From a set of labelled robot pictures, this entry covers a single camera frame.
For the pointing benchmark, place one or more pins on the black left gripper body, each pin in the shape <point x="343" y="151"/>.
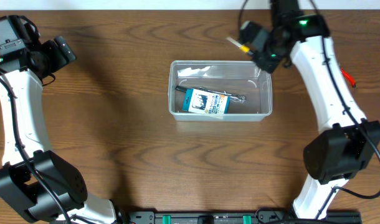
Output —
<point x="47" y="60"/>

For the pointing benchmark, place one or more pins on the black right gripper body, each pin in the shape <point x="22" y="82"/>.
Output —
<point x="270" y="56"/>

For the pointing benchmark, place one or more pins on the yellow black screwdriver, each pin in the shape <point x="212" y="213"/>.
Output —
<point x="240" y="46"/>

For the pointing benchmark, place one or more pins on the silver offset ring wrench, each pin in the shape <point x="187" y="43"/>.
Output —
<point x="233" y="97"/>

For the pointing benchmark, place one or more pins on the clear plastic container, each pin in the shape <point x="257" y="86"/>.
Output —
<point x="236" y="77"/>

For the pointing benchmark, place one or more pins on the white teal screwdriver box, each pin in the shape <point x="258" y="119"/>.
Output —
<point x="204" y="102"/>

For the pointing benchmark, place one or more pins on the red black handled pliers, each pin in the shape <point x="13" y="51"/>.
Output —
<point x="349" y="78"/>

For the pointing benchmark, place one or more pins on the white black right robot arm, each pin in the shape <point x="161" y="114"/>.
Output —
<point x="346" y="140"/>

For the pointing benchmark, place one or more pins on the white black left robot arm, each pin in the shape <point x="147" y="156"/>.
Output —
<point x="34" y="181"/>

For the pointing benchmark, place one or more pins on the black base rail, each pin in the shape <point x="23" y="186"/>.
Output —
<point x="261" y="216"/>

